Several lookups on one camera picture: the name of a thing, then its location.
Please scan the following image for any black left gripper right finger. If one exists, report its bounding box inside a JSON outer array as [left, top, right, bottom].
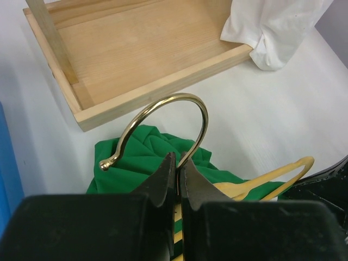
[[179, 159, 232, 260]]

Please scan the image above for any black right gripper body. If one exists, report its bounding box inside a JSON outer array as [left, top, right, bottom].
[[279, 157, 347, 243]]

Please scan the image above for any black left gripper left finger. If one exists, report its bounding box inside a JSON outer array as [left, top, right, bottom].
[[130, 152, 176, 260]]

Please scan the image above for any yellow hanger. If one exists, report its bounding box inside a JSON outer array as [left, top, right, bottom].
[[88, 93, 314, 260]]

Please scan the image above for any green tank top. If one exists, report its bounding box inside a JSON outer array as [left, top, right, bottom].
[[86, 125, 284, 201]]

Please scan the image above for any white tank top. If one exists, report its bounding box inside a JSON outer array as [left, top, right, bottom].
[[220, 1, 332, 71]]

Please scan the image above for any wooden clothes rack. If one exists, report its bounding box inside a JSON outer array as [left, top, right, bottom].
[[24, 1, 251, 131]]

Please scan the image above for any blue plastic bin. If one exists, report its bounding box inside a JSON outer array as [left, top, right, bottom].
[[0, 108, 24, 234]]

